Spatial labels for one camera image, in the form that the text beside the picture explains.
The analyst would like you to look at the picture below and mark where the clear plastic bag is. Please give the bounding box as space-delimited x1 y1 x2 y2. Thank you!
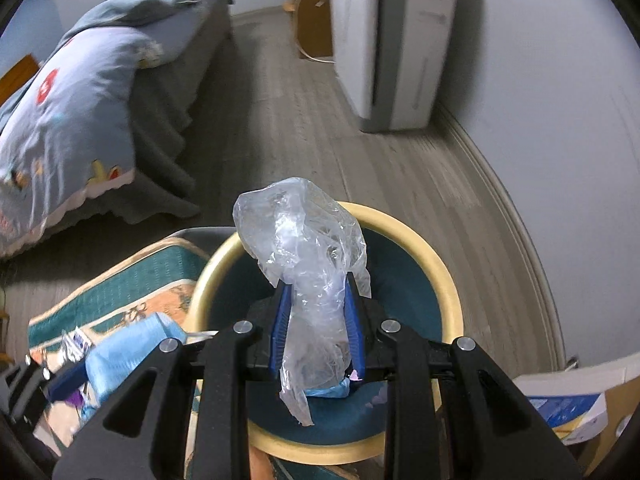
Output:
232 178 371 427

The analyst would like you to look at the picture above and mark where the teal yellow trash basket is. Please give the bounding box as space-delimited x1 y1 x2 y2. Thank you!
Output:
183 191 463 465

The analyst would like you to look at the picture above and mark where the small blue white packet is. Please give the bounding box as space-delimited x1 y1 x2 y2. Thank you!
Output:
61 327 94 362

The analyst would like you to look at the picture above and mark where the blue white printed box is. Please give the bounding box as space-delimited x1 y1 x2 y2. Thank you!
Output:
514 353 639 445

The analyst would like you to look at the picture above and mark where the green beige patterned rug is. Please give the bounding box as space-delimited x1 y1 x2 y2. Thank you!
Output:
27 235 212 480

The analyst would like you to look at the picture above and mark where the blue cartoon print duvet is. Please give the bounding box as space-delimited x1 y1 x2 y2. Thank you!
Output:
1 0 214 257

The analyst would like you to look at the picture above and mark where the bed with grey skirt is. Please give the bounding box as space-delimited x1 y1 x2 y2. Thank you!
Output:
14 0 232 255

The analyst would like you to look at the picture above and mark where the wooden bed headboard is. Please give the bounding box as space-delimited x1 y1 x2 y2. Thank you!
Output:
0 54 39 105

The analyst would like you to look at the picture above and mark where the wooden bedside cabinet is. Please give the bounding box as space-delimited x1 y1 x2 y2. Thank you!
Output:
283 0 333 63

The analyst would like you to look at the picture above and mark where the white air purifier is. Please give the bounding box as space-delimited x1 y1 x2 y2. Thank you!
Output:
331 0 457 133

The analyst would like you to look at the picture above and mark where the white power cable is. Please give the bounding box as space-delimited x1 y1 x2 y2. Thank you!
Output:
290 0 335 65

